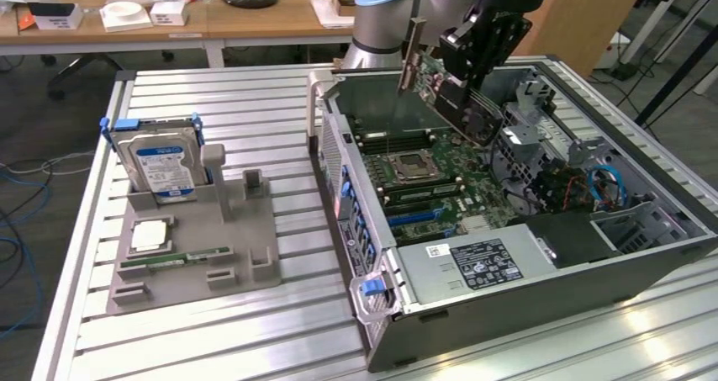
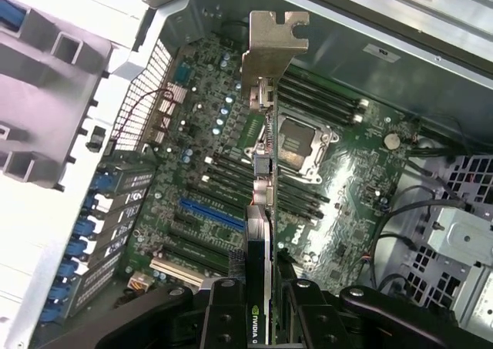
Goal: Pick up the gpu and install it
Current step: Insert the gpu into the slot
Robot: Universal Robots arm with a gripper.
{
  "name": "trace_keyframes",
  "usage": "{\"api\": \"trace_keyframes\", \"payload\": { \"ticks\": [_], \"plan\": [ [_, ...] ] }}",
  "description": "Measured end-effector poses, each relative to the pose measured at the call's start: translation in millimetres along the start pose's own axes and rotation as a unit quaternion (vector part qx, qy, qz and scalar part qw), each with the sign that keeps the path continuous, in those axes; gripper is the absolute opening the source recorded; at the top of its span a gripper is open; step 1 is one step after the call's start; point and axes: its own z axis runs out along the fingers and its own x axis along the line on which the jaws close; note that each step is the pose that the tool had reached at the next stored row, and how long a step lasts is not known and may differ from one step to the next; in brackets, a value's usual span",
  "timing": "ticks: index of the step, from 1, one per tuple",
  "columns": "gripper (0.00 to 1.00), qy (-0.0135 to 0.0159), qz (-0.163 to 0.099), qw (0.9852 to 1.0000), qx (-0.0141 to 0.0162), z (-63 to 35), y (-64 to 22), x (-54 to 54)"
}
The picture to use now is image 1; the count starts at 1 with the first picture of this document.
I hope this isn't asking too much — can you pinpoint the Nvidia graphics card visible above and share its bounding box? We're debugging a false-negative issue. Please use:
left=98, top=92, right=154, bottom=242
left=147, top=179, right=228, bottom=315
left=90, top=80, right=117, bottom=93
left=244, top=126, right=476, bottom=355
left=394, top=17, right=504, bottom=147

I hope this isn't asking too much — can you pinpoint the wooden cabinet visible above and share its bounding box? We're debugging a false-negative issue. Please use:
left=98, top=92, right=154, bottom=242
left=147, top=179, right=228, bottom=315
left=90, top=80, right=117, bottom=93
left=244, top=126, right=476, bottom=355
left=502, top=0, right=655, bottom=79

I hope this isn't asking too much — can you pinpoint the white paper stack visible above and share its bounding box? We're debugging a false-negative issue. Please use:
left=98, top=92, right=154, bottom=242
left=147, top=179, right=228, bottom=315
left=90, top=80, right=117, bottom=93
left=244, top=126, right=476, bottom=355
left=310, top=0, right=354, bottom=29

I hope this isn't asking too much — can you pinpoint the metal disk bay cage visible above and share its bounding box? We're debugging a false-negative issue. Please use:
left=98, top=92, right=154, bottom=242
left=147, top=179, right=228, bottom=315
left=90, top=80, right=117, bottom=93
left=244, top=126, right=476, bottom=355
left=486, top=101, right=567, bottom=180

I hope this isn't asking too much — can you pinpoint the CPU socket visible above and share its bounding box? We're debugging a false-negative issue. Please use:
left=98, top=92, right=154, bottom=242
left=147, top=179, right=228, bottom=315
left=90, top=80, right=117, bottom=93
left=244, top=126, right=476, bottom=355
left=390, top=151, right=441, bottom=184

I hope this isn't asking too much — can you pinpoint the green motherboard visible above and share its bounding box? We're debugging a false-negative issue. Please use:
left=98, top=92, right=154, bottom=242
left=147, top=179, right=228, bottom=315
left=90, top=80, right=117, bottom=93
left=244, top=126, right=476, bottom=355
left=346, top=118, right=528, bottom=247

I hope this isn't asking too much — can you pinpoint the black installed RAM stick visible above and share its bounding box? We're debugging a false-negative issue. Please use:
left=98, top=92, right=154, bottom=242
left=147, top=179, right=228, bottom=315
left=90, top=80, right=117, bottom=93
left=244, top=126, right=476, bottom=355
left=382, top=183, right=458, bottom=205

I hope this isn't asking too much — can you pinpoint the wooden desk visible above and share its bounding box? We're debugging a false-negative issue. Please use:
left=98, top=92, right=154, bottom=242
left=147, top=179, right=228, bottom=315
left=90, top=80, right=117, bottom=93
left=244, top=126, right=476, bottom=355
left=0, top=0, right=360, bottom=69

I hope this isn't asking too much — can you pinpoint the blue expansion slot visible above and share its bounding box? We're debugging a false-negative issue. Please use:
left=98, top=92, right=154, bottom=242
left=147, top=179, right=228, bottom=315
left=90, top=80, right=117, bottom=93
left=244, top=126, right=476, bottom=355
left=388, top=207, right=449, bottom=226

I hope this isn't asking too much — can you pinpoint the silver chipset heatsink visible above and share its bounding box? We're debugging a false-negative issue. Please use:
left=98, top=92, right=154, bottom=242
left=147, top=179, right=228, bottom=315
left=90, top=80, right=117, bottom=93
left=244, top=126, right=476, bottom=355
left=456, top=216, right=492, bottom=233

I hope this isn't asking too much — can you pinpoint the grey power supply unit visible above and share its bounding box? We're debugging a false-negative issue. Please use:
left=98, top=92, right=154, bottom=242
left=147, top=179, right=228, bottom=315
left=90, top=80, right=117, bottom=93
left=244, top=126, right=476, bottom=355
left=390, top=223, right=561, bottom=306

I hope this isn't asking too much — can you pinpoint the open metal disk bay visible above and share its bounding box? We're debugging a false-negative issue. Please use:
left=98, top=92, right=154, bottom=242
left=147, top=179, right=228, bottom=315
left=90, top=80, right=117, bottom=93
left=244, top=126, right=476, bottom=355
left=587, top=202, right=693, bottom=258

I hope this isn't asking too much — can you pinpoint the small white labelled box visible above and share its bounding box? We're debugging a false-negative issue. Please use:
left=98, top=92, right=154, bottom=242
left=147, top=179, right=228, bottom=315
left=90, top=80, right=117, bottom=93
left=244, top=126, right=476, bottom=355
left=147, top=0, right=190, bottom=27

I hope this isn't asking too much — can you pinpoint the white box with round lid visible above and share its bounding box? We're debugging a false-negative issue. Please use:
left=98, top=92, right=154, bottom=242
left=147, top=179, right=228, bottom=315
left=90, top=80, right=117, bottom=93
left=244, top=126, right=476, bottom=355
left=98, top=0, right=153, bottom=33

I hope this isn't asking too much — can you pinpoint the hard disk in blue caddy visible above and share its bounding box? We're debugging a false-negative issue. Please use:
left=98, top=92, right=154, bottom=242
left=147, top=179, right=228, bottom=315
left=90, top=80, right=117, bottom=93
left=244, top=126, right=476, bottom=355
left=97, top=112, right=202, bottom=208

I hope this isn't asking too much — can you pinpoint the black open PC case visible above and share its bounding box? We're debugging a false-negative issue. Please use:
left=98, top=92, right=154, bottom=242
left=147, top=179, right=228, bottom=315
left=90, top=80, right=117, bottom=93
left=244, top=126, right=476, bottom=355
left=305, top=59, right=718, bottom=373

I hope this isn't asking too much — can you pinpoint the black office chair base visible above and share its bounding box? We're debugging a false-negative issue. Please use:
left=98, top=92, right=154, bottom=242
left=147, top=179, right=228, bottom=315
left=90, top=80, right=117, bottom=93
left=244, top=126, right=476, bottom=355
left=46, top=51, right=123, bottom=100

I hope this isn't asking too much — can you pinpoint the silver CPU chip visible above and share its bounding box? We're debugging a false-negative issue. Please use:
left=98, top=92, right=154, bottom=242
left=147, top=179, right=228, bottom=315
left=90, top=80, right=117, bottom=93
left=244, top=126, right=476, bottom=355
left=129, top=220, right=169, bottom=254

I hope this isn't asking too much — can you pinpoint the green RAM stick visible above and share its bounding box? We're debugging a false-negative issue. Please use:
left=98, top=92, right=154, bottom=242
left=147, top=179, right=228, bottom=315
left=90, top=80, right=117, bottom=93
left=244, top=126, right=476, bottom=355
left=119, top=248, right=232, bottom=271

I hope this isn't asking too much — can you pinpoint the grey printed parts rack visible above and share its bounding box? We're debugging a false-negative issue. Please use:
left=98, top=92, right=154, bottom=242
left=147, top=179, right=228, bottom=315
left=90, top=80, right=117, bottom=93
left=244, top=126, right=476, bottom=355
left=105, top=143, right=281, bottom=317

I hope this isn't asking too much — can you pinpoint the white box with black top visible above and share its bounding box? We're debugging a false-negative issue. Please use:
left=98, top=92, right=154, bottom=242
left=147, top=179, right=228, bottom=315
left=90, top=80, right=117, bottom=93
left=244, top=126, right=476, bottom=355
left=25, top=2, right=85, bottom=31

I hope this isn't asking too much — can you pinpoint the black and red wire bundle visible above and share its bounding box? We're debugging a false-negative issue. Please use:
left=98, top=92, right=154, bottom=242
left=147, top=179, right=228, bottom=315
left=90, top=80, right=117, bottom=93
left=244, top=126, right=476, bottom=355
left=524, top=166, right=595, bottom=214

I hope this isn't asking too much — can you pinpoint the blue disk wire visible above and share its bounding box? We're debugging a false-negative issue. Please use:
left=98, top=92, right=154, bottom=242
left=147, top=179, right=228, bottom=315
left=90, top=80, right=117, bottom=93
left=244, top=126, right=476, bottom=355
left=585, top=164, right=629, bottom=209

